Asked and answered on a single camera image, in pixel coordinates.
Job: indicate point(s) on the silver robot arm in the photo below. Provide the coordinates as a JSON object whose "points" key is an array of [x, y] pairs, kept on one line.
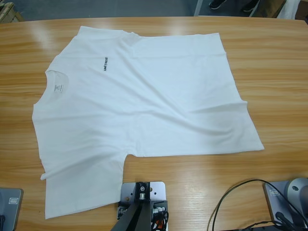
{"points": [[298, 190]]}

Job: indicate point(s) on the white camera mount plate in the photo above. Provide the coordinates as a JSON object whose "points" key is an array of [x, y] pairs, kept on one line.
{"points": [[158, 190]]}

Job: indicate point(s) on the white t-shirt with black print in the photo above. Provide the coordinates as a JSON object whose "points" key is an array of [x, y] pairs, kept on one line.
{"points": [[144, 96]]}

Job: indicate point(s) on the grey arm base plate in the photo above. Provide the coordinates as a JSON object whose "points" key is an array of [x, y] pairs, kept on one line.
{"points": [[14, 211], [272, 202]]}

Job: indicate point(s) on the brown board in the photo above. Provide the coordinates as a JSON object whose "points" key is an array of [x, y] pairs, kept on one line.
{"points": [[269, 8]]}

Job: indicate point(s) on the white post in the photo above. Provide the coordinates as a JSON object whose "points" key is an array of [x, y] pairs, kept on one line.
{"points": [[198, 7]]}

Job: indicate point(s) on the dark camera post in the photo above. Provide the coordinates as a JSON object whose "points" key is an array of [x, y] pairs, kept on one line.
{"points": [[137, 216]]}

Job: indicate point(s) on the wooden crate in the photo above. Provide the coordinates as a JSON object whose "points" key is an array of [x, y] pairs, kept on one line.
{"points": [[9, 9]]}

